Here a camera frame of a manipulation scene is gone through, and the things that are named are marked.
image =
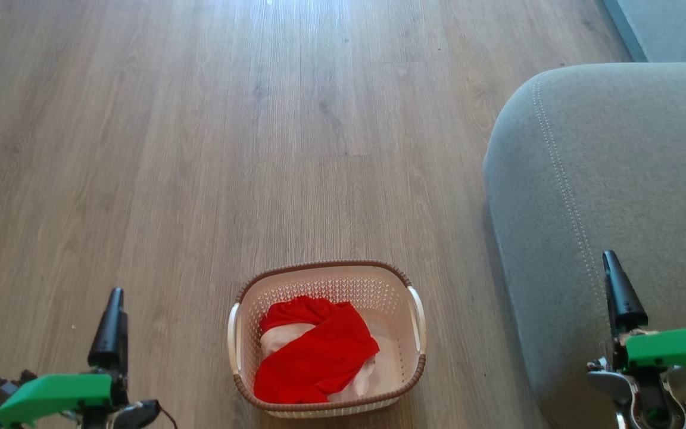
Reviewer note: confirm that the cream laundry basket brown rim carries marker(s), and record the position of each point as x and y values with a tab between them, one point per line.
393	357

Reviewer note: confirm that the red cloth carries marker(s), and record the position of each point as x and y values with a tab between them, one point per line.
319	357

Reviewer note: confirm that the white cloth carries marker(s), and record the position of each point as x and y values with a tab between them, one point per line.
280	336

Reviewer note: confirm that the long grey sofa seat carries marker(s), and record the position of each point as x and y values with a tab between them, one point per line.
676	24

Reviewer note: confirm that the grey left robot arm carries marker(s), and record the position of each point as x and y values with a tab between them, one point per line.
137	415

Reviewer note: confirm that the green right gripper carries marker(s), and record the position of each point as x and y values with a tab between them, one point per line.
676	351

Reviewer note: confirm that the large grey sofa seat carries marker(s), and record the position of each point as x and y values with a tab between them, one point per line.
617	179

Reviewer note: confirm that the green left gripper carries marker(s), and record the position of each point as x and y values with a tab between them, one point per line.
51	393

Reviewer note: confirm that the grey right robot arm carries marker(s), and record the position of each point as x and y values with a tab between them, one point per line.
611	381

